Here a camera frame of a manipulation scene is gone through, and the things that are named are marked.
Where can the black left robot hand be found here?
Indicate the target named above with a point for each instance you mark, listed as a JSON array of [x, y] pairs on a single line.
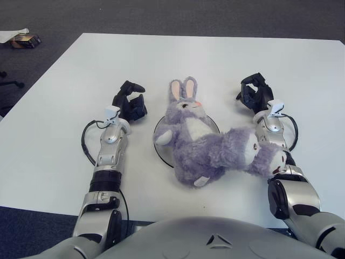
[[125, 106]]

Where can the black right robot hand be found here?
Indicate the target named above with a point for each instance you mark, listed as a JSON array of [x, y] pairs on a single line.
[[261, 93]]

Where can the purple plush bunny doll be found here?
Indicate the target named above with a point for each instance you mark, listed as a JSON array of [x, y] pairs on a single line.
[[194, 151]]

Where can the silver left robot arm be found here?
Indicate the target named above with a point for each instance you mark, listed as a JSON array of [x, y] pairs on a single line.
[[110, 151]]

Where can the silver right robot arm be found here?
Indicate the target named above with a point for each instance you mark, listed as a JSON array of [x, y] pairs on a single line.
[[299, 189]]

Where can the white plate with black rim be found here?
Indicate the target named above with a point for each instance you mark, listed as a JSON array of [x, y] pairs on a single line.
[[163, 153]]

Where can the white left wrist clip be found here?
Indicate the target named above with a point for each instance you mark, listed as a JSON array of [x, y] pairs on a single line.
[[112, 113]]

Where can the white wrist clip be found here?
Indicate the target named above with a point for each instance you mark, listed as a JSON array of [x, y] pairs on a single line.
[[276, 108], [112, 113]]

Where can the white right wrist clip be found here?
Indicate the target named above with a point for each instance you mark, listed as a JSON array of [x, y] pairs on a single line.
[[276, 108]]

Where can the black chair base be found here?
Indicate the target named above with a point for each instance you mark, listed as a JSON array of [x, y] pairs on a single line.
[[12, 83]]

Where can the dark box on floor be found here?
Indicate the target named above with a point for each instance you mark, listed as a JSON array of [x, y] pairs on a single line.
[[27, 41]]

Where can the white paper on floor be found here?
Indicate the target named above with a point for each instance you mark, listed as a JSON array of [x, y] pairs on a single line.
[[12, 34]]

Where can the silver robot torso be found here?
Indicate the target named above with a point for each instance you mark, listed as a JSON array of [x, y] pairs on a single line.
[[215, 240]]

